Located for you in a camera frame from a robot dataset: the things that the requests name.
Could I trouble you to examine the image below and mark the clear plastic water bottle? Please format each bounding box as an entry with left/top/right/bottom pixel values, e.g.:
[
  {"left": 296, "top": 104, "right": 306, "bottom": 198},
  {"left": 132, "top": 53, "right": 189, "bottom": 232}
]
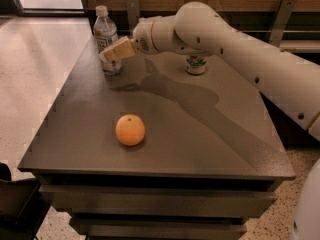
[{"left": 93, "top": 5, "right": 123, "bottom": 76}]

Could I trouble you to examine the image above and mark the orange fruit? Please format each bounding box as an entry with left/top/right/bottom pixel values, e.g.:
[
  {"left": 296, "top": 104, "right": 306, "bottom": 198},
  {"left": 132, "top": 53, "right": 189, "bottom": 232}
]
[{"left": 116, "top": 114, "right": 145, "bottom": 146}]

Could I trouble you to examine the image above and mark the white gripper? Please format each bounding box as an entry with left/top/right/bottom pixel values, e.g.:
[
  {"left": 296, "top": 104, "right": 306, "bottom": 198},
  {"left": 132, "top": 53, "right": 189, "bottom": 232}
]
[{"left": 99, "top": 18, "right": 157, "bottom": 62}]

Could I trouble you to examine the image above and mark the wall shelf ledge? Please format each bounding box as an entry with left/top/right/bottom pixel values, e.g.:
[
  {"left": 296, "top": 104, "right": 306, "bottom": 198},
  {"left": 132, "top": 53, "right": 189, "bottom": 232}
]
[{"left": 280, "top": 40, "right": 320, "bottom": 53}]

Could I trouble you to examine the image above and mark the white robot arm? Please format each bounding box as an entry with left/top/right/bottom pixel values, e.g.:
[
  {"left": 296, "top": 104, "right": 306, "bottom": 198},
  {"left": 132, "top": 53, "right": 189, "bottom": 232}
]
[{"left": 99, "top": 2, "right": 320, "bottom": 140}]

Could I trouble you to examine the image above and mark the right metal wall bracket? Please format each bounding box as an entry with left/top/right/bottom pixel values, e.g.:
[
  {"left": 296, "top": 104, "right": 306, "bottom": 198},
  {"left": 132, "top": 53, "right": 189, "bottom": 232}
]
[{"left": 267, "top": 0, "right": 297, "bottom": 47}]

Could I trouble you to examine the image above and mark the grey drawer cabinet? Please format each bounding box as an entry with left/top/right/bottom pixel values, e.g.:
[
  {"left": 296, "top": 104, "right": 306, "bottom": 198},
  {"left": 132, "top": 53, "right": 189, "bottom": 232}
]
[{"left": 19, "top": 43, "right": 295, "bottom": 240}]

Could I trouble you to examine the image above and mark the metal wall bracket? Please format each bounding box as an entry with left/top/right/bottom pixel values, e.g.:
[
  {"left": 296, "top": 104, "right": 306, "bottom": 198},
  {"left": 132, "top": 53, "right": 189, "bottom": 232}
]
[
  {"left": 126, "top": 0, "right": 140, "bottom": 32},
  {"left": 267, "top": 0, "right": 297, "bottom": 47}
]

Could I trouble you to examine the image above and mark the dark chair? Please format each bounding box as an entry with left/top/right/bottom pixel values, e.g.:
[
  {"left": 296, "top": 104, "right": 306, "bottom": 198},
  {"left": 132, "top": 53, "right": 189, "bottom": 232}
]
[{"left": 0, "top": 163, "right": 50, "bottom": 240}]

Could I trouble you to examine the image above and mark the left metal wall bracket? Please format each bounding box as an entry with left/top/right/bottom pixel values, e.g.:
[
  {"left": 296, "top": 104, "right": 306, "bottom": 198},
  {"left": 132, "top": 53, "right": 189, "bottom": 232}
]
[{"left": 126, "top": 0, "right": 140, "bottom": 32}]

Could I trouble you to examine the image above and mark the green white soda can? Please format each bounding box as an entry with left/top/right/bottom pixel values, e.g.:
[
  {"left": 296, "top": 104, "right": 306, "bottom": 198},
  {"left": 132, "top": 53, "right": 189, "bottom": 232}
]
[{"left": 185, "top": 55, "right": 206, "bottom": 75}]

